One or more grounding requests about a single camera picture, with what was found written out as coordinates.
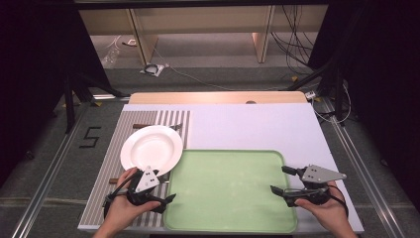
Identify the person's left hand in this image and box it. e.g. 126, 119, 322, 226
102, 167, 162, 233

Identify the wooden-handled fork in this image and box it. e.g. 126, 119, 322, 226
108, 178, 171, 185

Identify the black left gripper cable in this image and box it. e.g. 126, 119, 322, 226
103, 172, 139, 220

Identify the green tray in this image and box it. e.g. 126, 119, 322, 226
162, 149, 298, 234

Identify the black metal stand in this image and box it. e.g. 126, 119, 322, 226
61, 63, 132, 134
282, 59, 349, 122

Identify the long white floor cable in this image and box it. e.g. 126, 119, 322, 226
153, 49, 289, 92

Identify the bundle of black cables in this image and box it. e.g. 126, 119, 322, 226
269, 4, 319, 76

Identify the plastic bag with black cable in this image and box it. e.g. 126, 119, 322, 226
140, 62, 165, 78

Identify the wooden-handled knife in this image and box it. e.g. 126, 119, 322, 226
132, 122, 183, 131

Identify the grey striped placemat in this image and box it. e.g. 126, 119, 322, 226
78, 109, 192, 230

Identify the person's right hand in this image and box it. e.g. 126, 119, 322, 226
294, 180, 349, 233

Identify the clear plastic bag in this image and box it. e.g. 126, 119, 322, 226
99, 35, 123, 69

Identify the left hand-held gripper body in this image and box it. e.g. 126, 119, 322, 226
127, 165, 166, 207

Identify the white table cover sheet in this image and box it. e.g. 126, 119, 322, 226
77, 103, 366, 234

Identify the aluminium floor rail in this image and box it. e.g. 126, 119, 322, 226
10, 98, 91, 238
320, 96, 408, 238

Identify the wooden shelf unit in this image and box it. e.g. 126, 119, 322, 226
78, 4, 330, 65

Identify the thin white cable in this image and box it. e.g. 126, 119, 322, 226
311, 80, 353, 125

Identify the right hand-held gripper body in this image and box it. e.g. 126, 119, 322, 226
294, 164, 349, 206

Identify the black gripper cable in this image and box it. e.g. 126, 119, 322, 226
326, 183, 350, 220
103, 172, 139, 220

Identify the white plate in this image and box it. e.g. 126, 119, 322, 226
120, 124, 184, 178

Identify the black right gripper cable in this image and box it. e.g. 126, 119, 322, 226
326, 183, 350, 220

